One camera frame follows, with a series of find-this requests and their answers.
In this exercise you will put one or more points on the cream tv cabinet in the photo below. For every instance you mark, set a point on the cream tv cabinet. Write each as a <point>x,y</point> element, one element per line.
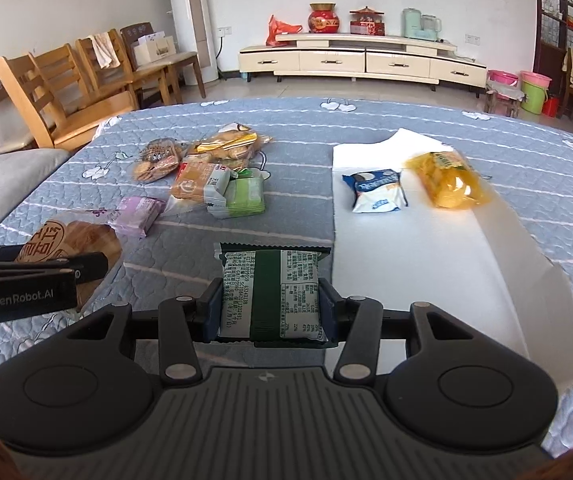
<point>341,60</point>

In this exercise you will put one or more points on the white gift bag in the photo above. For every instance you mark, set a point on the white gift bag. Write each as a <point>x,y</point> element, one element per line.
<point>156,50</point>

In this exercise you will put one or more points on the small stool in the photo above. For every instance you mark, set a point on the small stool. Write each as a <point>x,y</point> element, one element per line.
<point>503,95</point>

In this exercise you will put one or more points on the white towel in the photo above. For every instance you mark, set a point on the white towel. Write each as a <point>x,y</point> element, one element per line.
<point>104,52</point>

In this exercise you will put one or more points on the small red bucket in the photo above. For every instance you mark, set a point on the small red bucket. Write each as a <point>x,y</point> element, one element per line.
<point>548,106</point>

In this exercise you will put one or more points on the red plastic bag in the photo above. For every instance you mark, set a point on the red plastic bag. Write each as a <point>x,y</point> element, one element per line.
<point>279,30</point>

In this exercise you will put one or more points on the mint green kitchen appliance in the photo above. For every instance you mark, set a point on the mint green kitchen appliance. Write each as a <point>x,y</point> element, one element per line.
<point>411,22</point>

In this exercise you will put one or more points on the pink basin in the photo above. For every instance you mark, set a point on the pink basin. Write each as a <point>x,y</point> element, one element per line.
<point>503,79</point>

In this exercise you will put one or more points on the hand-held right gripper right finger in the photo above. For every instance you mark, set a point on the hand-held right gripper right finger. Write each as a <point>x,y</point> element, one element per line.
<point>328,312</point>

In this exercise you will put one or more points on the yellow bread bag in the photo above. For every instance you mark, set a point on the yellow bread bag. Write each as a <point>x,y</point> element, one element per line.
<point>229,147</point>

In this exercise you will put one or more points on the light green snack packet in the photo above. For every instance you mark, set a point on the light green snack packet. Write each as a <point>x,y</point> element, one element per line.
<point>244,195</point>

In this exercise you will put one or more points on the grey sofa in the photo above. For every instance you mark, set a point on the grey sofa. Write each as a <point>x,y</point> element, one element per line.
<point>1,180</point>

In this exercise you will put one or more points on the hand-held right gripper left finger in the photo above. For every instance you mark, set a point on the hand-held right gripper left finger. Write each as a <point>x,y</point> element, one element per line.
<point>213,310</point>

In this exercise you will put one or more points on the green bucket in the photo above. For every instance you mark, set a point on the green bucket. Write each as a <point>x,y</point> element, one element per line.
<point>535,97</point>

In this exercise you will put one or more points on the clear cookie bag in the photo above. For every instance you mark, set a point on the clear cookie bag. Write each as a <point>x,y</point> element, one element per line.
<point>156,162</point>

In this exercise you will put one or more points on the blue white cookie packet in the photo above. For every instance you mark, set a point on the blue white cookie packet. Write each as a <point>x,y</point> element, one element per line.
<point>376,192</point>

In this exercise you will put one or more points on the red jar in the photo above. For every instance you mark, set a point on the red jar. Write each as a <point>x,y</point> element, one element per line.
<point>324,20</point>

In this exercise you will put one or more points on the orange bread packet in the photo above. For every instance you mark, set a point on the orange bread packet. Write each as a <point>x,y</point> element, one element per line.
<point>194,182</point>

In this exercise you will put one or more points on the beige cloth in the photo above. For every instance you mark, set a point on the beige cloth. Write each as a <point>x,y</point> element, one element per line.
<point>571,67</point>

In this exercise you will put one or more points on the yellow snack bag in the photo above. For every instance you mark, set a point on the yellow snack bag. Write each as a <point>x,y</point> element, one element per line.
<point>449,182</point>

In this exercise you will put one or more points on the light wooden chair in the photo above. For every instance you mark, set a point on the light wooden chair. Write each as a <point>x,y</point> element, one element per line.
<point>91,115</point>
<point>59,67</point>
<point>141,77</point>

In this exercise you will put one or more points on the white paper box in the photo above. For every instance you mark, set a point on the white paper box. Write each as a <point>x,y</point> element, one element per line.
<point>416,270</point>

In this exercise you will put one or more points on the purple snack packet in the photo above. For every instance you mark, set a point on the purple snack packet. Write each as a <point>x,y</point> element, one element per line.
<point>136,216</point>

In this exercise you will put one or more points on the white standing air conditioner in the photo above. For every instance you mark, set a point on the white standing air conditioner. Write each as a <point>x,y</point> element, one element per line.
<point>191,20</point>

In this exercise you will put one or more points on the dark brown chair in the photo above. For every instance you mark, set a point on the dark brown chair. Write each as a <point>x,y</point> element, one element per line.
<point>181,60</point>

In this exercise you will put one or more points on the dark green snack packet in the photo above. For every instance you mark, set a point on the dark green snack packet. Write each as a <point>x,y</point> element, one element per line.
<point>266,300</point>

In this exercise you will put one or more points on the red gift box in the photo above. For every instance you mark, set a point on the red gift box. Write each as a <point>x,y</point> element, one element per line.
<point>366,25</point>

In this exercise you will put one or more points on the round brown pastry packet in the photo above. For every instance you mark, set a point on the round brown pastry packet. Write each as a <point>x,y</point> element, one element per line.
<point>86,240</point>

